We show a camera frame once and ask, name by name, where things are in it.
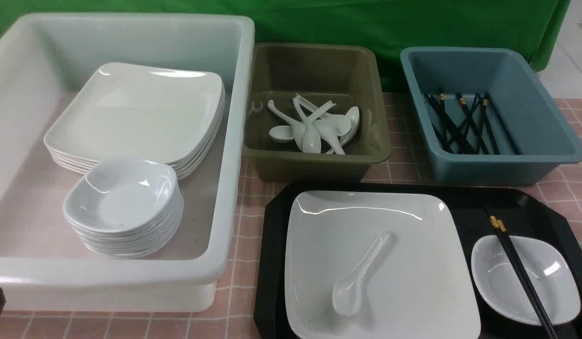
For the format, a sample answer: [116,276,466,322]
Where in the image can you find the olive green plastic bin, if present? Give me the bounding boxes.
[243,43,391,183]

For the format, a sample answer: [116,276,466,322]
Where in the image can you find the large white plastic bin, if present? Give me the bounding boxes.
[0,12,255,315]

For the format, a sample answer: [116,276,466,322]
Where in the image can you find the white ceramic soup spoon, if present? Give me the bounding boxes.
[331,230,391,317]

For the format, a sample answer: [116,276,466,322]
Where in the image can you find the stack of small white bowls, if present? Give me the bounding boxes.
[63,158,184,259]

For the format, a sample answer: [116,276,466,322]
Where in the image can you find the pink checkered tablecloth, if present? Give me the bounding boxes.
[0,94,582,339]

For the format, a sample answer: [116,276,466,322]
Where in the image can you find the white spoons pile in bin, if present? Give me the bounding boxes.
[267,94,361,155]

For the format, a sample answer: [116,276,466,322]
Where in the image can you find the black chopsticks in blue bin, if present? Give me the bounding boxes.
[424,91,523,156]

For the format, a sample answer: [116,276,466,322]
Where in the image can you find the black serving tray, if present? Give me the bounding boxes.
[253,181,582,339]

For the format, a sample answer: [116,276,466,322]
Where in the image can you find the blue plastic bin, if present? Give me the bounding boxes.
[400,47,582,186]

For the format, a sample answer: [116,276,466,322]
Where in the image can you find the stack of white square plates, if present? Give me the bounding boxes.
[43,62,225,180]

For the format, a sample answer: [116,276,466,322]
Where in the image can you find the green backdrop cloth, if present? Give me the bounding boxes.
[0,0,570,92]

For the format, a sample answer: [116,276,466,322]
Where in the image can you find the black chopsticks gold band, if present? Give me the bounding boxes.
[484,204,558,339]

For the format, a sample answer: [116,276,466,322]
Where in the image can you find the small white sauce bowl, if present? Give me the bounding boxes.
[470,234,581,326]

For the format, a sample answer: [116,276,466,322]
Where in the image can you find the white square rice plate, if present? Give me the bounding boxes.
[284,190,481,339]

